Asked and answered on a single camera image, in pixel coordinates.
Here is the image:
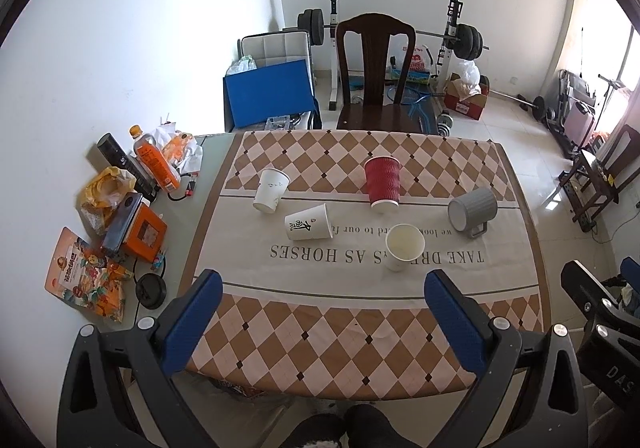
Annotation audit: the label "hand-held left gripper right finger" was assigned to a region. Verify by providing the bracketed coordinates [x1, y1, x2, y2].
[424, 269, 586, 448]

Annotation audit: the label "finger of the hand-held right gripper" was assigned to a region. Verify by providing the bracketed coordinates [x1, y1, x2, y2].
[619, 255, 640, 319]
[560, 260, 621, 329]

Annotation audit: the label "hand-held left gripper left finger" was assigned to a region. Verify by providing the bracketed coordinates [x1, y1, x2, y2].
[56, 269, 224, 448]

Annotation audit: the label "white paper cup cream inside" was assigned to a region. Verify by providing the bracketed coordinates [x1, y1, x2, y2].
[385, 223, 426, 273]

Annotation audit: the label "plain white paper cup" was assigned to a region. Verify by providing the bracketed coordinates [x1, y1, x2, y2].
[252, 168, 291, 215]

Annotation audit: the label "white cup with black print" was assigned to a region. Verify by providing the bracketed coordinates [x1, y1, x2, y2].
[284, 203, 333, 242]

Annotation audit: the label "red ribbed paper cup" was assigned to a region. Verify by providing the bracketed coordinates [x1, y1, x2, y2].
[363, 156, 402, 213]

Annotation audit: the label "black round lid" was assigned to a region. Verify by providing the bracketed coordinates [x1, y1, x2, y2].
[135, 273, 167, 311]

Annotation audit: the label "colourful snack packet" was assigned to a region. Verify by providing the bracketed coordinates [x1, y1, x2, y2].
[75, 258, 135, 325]

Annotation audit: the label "brown checked tablecloth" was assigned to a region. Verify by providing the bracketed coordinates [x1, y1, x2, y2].
[180, 129, 546, 401]

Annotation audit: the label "dark wooden rack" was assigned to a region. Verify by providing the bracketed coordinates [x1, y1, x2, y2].
[557, 125, 640, 235]

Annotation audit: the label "orange box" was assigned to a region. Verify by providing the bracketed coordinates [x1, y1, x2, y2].
[122, 203, 169, 263]

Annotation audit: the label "grey ribbed mug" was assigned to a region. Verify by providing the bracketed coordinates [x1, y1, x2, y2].
[447, 187, 499, 237]

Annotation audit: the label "dark flat case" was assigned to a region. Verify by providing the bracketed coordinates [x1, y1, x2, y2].
[101, 193, 146, 257]

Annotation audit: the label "person's dark trouser leg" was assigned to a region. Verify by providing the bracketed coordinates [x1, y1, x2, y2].
[345, 403, 426, 448]

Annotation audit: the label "orange snack packet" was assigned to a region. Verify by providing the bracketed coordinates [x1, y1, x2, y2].
[44, 227, 109, 309]

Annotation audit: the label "yellow plastic bag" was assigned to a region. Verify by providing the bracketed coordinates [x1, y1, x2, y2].
[75, 166, 137, 235]

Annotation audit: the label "orange drink bottle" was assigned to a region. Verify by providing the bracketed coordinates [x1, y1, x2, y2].
[128, 125, 181, 193]

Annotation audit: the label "folded pink chair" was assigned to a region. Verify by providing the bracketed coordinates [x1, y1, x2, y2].
[552, 70, 599, 149]

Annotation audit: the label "person's fuzzy slipper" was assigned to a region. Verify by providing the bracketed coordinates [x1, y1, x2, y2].
[290, 410, 348, 448]

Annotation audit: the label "black cylinder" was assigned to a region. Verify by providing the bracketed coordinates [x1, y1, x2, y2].
[96, 133, 159, 201]

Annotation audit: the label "orange white snack bag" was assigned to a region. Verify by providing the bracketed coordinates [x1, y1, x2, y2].
[159, 130, 204, 175]

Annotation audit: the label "thin barbell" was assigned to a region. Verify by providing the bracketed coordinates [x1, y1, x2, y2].
[487, 88, 547, 119]

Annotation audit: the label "red cardboard box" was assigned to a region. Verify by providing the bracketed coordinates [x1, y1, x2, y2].
[443, 72, 490, 121]

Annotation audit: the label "blue badminton rackets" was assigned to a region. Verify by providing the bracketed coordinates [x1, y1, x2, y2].
[384, 82, 437, 109]

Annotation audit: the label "blue board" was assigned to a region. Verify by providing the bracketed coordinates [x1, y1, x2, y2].
[223, 58, 318, 133]

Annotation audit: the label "dark wooden chair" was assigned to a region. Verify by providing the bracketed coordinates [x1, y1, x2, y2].
[334, 14, 422, 133]

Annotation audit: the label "white red printed plastic bag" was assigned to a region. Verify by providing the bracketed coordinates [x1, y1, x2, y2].
[399, 44, 434, 74]

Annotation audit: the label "barbell with black plates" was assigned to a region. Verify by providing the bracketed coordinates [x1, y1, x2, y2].
[297, 10, 490, 61]

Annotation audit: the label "grey padded chair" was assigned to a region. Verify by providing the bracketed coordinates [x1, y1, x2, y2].
[237, 30, 316, 78]

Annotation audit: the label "white barbell rack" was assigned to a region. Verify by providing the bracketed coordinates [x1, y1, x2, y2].
[325, 0, 468, 111]

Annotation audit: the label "black cable with red plug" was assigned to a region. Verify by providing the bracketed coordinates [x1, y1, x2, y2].
[167, 172, 202, 202]

